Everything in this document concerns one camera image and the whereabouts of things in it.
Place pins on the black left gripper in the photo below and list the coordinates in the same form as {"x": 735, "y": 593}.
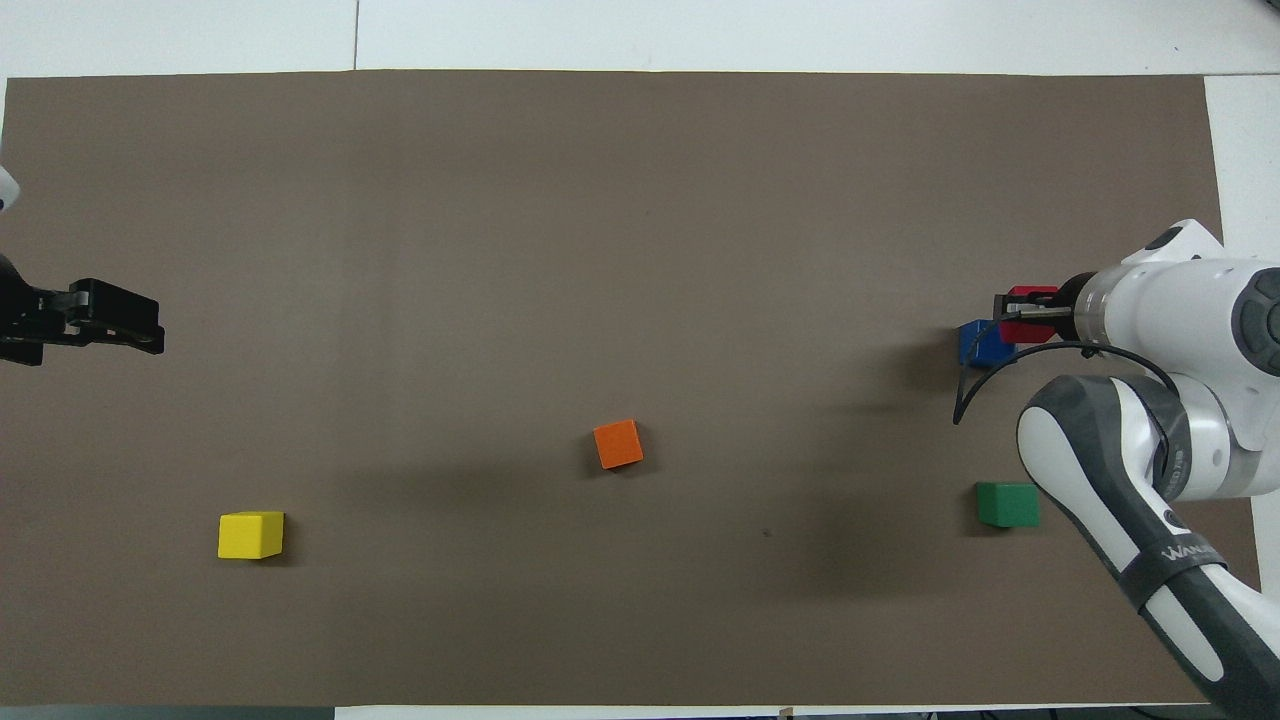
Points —
{"x": 18, "y": 315}

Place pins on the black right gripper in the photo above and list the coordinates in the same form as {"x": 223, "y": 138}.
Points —
{"x": 1070, "y": 305}

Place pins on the red wooden block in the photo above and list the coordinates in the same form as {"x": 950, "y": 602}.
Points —
{"x": 1025, "y": 333}

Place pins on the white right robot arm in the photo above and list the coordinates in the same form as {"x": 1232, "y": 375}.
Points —
{"x": 1190, "y": 330}

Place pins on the blue wooden block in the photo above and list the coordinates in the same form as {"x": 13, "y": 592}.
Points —
{"x": 980, "y": 345}

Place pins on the green wooden block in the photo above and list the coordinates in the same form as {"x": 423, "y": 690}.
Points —
{"x": 1008, "y": 505}

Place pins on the yellow wooden block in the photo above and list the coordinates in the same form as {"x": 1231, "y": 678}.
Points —
{"x": 250, "y": 535}

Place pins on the orange wooden block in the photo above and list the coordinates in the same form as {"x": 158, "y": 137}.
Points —
{"x": 618, "y": 444}

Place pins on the brown table mat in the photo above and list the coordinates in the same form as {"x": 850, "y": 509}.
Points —
{"x": 600, "y": 200}

